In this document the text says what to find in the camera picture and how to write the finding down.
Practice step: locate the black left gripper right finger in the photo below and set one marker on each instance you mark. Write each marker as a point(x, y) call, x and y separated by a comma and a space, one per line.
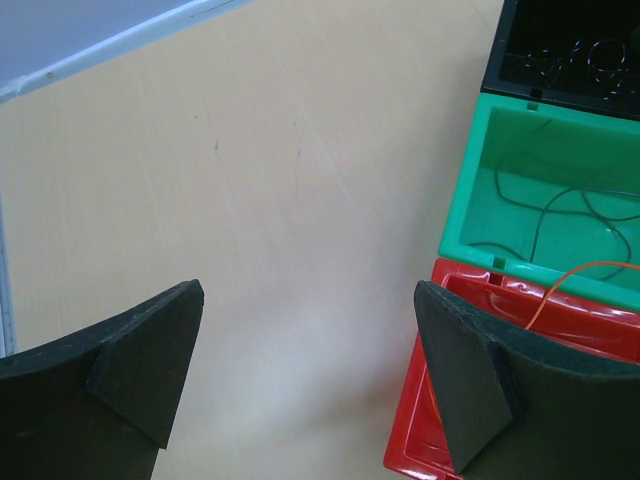
point(516, 405)

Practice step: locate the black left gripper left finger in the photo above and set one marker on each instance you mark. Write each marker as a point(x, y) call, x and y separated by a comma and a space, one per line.
point(100, 403)

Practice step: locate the green plastic bin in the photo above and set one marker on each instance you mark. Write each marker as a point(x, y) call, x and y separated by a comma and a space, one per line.
point(549, 195)

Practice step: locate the red plastic bin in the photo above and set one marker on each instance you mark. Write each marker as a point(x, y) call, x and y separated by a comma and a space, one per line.
point(417, 446)

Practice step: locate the black plastic bin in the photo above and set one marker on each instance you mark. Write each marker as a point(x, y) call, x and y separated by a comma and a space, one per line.
point(582, 55)

